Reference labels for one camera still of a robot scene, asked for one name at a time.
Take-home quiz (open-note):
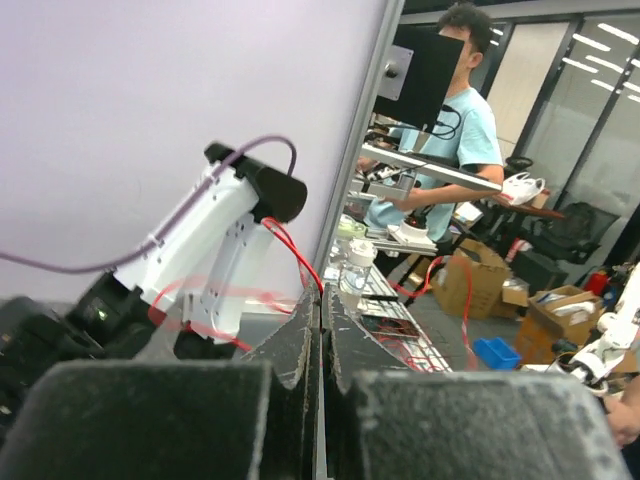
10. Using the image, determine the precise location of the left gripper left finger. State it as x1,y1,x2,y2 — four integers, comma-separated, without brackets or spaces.
1,288,320,479

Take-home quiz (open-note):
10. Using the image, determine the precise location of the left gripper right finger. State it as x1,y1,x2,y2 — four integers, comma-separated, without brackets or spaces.
322,285,629,479

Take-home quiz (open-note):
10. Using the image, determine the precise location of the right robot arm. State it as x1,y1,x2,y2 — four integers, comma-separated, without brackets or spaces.
1,143,308,415

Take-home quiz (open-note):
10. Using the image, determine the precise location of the small blue bin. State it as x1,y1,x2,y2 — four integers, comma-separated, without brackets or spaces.
472,337,521,371

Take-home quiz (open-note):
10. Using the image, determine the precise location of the cardboard box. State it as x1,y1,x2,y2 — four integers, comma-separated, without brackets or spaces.
430,239,510,320
514,285,602,364

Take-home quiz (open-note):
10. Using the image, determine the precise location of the clear plastic water bottle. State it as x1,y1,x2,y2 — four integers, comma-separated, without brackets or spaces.
338,238,377,296

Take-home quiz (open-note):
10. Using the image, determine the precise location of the person in blue shirt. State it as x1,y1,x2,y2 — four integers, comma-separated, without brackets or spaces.
363,2,504,242

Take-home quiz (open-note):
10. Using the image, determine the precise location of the black monitor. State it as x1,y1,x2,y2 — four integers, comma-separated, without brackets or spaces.
373,25,464,132

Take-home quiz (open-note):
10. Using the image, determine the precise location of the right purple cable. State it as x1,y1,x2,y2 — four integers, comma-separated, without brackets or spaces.
0,134,299,274

